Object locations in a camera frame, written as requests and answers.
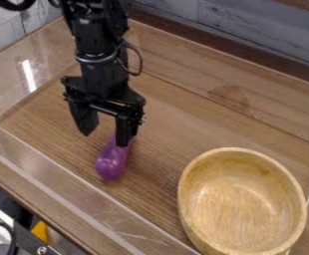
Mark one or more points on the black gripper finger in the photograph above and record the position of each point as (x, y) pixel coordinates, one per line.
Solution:
(84, 116)
(127, 126)

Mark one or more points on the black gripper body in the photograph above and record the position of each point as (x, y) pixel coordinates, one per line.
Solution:
(103, 84)

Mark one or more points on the purple toy eggplant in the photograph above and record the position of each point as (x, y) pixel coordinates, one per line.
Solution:
(112, 159)

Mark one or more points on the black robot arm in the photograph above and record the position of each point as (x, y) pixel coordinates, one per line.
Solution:
(97, 23)

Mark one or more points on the brown wooden bowl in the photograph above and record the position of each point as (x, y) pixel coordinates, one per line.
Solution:
(240, 203)

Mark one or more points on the yellow black device base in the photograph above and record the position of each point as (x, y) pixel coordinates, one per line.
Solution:
(37, 239)

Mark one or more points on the clear acrylic barrier wall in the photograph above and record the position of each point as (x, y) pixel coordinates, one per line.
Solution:
(214, 95)

